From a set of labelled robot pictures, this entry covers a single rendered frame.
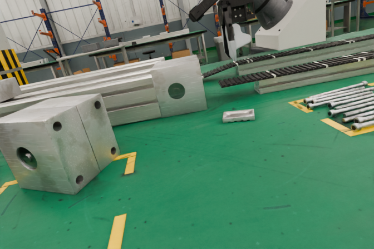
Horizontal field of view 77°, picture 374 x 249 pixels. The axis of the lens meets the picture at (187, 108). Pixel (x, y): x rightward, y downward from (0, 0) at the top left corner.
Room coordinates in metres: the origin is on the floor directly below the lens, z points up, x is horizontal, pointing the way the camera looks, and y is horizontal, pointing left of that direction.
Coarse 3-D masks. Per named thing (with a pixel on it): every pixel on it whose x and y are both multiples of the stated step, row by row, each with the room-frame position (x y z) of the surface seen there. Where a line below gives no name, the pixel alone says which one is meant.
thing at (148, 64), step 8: (128, 64) 0.70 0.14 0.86; (136, 64) 0.69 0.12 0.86; (144, 64) 0.62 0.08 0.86; (152, 64) 0.62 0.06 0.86; (88, 72) 0.71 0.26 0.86; (96, 72) 0.70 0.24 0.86; (104, 72) 0.63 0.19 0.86; (112, 72) 0.62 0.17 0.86; (120, 72) 0.62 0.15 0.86; (128, 72) 0.62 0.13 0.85; (48, 80) 0.73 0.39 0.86; (56, 80) 0.71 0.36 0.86; (64, 80) 0.64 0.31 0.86; (72, 80) 0.63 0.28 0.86; (80, 80) 0.63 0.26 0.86; (88, 80) 0.63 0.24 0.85; (24, 88) 0.64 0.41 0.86; (32, 88) 0.64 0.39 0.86; (40, 88) 0.64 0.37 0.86; (48, 88) 0.63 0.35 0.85
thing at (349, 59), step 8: (344, 56) 0.47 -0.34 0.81; (352, 56) 0.46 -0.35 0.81; (360, 56) 0.45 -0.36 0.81; (368, 56) 0.44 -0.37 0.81; (304, 64) 0.48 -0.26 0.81; (312, 64) 0.46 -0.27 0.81; (320, 64) 0.45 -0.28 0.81; (328, 64) 0.44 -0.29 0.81; (336, 64) 0.43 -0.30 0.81; (264, 72) 0.49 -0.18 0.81; (272, 72) 0.47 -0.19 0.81; (280, 72) 0.45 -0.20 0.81; (288, 72) 0.44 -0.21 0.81; (296, 72) 0.44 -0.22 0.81; (224, 80) 0.48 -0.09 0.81; (232, 80) 0.47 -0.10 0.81; (240, 80) 0.46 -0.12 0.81; (248, 80) 0.44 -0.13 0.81; (256, 80) 0.44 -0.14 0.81
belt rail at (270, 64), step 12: (324, 48) 0.62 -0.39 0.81; (336, 48) 0.62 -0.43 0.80; (348, 48) 0.62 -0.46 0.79; (360, 48) 0.62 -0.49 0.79; (372, 48) 0.61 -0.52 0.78; (264, 60) 0.63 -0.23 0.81; (276, 60) 0.63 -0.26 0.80; (288, 60) 0.63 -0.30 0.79; (300, 60) 0.63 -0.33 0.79; (312, 60) 0.62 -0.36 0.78; (240, 72) 0.63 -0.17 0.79; (252, 72) 0.63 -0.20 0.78
